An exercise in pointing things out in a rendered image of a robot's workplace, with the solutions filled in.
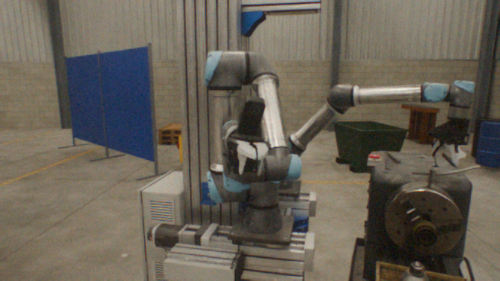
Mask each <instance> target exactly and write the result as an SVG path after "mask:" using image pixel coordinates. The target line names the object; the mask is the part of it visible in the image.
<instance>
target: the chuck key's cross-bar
mask: <svg viewBox="0 0 500 281"><path fill-rule="evenodd" d="M478 168H481V166H476V167H468V168H464V169H457V170H453V171H449V172H446V173H441V174H439V173H435V176H444V175H451V174H455V173H460V172H463V171H467V170H470V169H478ZM411 174H412V175H432V174H431V173H426V172H414V171H411Z"/></svg>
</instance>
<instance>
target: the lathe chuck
mask: <svg viewBox="0 0 500 281"><path fill-rule="evenodd" d="M425 187H427V185H425V184H414V185H409V186H407V187H403V188H400V189H399V190H397V191H396V192H395V193H393V194H392V197H390V198H389V200H388V201H387V203H386V205H385V229H386V230H387V234H388V236H389V237H391V239H392V240H393V241H394V242H395V243H396V244H397V246H398V247H399V248H401V249H402V247H403V246H404V244H405V243H406V241H407V239H408V238H409V236H410V235H411V232H412V228H413V227H412V225H413V223H412V222H411V219H410V217H409V216H408V214H407V212H406V211H405V210H404V207H403V206H402V205H401V204H400V201H399V199H398V198H397V196H398V195H400V194H403V193H405V194H406V195H407V197H408V198H409V200H410V201H411V202H412V204H413V205H414V206H415V207H416V208H417V210H418V211H419V212H420V214H426V215H428V216H431V217H432V219H461V227H460V231H449V233H442V234H441V236H437V241H436V243H434V244H433V245H430V246H425V245H422V244H420V246H419V248H416V249H415V250H414V253H413V254H417V255H422V256H432V255H437V254H440V253H444V252H446V251H448V250H450V249H451V248H452V247H453V246H454V245H455V244H456V243H458V241H459V239H460V238H461V234H462V232H463V227H462V219H463V218H462V215H461V212H460V210H459V209H458V206H456V205H455V203H454V201H453V200H452V199H451V198H450V196H449V195H448V194H447V193H445V192H444V191H442V190H440V189H438V188H437V187H433V186H431V188H432V189H433V190H432V189H427V188H425Z"/></svg>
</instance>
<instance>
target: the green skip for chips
mask: <svg viewBox="0 0 500 281"><path fill-rule="evenodd" d="M332 123H333V125H334V132H335V136H336V142H337V147H338V152H339V156H340V157H337V158H336V161H335V162H336V163H338V164H354V165H350V171H351V172H353V173H368V168H367V164H368V156H369V155H370V154H371V153H372V152H378V151H386V152H401V149H402V146H403V143H404V140H405V138H406V134H407V132H409V129H404V128H400V127H396V126H390V125H386V123H380V122H376V121H372V120H368V121H332Z"/></svg>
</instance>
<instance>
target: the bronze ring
mask: <svg viewBox="0 0 500 281"><path fill-rule="evenodd" d="M412 232H413V235H414V237H415V239H417V241H418V242H419V243H420V244H422V245H425V246H430V245H433V244H434V243H436V241H437V233H438V232H437V228H436V227H435V226H434V225H433V224H432V223H429V222H428V221H420V222H418V223H417V224H415V225H414V227H413V228H412ZM422 232H428V233H422Z"/></svg>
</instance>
